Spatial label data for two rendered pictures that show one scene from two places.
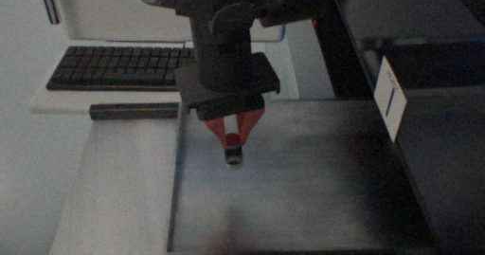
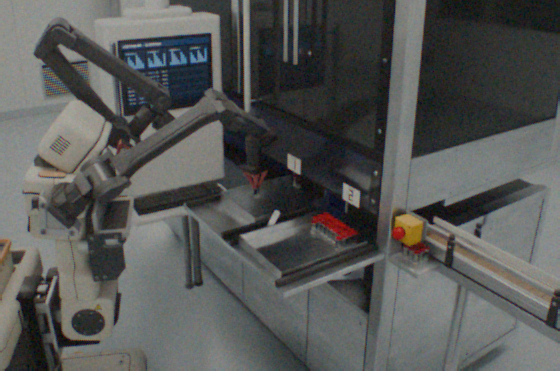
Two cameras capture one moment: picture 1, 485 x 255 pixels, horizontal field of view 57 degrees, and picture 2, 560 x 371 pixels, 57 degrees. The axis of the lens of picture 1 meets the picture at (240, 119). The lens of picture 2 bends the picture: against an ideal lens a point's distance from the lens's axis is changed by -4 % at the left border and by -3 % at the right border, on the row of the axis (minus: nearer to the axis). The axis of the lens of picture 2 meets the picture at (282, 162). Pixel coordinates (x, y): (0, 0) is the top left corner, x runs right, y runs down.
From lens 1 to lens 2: 157 cm
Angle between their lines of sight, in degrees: 33
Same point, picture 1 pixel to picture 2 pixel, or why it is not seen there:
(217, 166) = (246, 205)
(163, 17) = (171, 176)
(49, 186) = not seen: hidden behind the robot
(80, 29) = (130, 191)
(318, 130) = (269, 190)
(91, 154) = (200, 214)
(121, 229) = (232, 224)
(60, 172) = not seen: hidden behind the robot
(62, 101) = (150, 217)
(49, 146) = not seen: hidden behind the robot
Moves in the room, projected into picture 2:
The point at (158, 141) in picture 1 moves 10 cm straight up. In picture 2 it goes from (219, 206) to (218, 182)
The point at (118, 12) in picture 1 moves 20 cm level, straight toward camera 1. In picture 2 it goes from (150, 178) to (178, 191)
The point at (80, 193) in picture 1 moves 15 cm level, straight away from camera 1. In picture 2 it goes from (208, 222) to (176, 212)
